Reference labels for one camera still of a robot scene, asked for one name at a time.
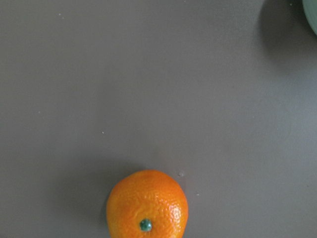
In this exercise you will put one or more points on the orange tangerine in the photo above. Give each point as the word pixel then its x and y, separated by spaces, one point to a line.
pixel 147 204

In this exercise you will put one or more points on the green bowl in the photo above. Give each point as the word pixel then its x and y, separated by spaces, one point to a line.
pixel 310 10

